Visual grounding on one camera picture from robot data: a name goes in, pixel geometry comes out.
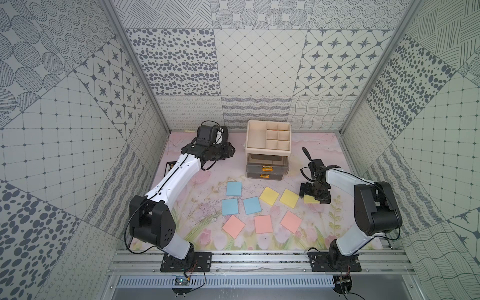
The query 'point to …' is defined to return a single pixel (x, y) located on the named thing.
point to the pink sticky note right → (291, 222)
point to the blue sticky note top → (234, 189)
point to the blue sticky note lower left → (230, 207)
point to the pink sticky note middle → (263, 224)
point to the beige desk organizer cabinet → (268, 142)
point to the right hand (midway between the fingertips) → (312, 200)
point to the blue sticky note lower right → (252, 205)
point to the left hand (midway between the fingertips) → (238, 150)
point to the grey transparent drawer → (267, 163)
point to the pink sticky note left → (234, 226)
